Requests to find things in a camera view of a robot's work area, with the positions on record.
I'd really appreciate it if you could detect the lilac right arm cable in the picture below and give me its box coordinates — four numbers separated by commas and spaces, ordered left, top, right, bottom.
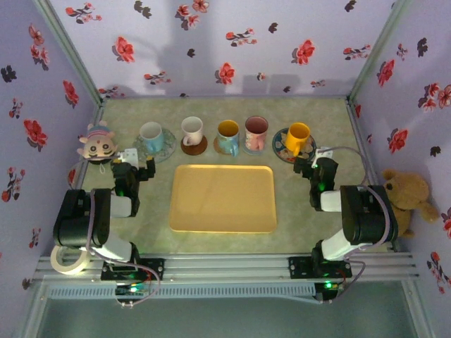
319, 146, 394, 306

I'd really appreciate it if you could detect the brown wooden round coaster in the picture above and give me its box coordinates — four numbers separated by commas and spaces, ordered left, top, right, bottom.
180, 135, 209, 156

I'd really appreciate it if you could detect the aluminium frame post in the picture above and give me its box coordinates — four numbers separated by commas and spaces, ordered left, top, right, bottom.
33, 0, 105, 106
347, 0, 412, 105

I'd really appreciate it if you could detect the grey slotted cable duct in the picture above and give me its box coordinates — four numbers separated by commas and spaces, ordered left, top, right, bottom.
47, 284, 316, 299

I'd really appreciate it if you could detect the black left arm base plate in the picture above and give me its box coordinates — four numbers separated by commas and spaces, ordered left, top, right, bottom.
101, 256, 166, 282

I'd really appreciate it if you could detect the yellow plastic tray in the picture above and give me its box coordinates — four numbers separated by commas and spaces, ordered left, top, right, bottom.
168, 164, 278, 234

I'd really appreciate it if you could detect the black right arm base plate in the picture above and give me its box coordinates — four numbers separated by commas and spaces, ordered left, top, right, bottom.
288, 256, 353, 281

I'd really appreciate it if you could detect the lilac left arm cable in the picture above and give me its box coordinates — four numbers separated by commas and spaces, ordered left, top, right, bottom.
68, 154, 161, 309

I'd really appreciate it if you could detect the green floral round coaster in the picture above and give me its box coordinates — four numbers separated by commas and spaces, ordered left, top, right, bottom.
132, 126, 177, 163

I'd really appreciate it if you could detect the aluminium side rail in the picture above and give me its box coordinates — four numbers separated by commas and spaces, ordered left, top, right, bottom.
347, 100, 402, 253
59, 100, 106, 247

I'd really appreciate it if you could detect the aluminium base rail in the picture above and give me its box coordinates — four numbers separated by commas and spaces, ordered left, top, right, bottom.
33, 253, 420, 282

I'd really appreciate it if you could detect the blue knitted round coaster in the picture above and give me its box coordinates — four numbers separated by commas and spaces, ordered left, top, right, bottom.
241, 139, 268, 156

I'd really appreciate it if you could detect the doll head plush toy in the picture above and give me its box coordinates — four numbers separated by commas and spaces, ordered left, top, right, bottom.
76, 119, 119, 175

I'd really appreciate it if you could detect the pale pink white mug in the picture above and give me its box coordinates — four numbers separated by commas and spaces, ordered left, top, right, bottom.
180, 115, 204, 146

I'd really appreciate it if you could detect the lilac arm cable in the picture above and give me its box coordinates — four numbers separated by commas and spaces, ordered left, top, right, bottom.
319, 146, 394, 306
68, 154, 161, 309

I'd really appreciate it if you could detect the blue butterfly mug yellow inside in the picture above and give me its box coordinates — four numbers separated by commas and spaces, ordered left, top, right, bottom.
216, 119, 241, 158

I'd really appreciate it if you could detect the light blue mug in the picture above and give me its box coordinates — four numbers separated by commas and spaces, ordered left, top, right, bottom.
139, 121, 166, 153

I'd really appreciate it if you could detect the pink ghost print mug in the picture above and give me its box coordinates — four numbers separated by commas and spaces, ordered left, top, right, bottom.
244, 115, 269, 153

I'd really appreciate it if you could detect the brown teddy bear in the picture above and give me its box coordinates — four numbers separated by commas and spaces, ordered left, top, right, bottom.
382, 168, 440, 239

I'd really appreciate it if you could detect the dark bear print coaster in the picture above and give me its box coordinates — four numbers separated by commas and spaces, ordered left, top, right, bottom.
271, 127, 317, 164

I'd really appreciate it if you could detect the masking tape roll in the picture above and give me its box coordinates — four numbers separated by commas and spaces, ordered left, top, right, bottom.
50, 244, 89, 276

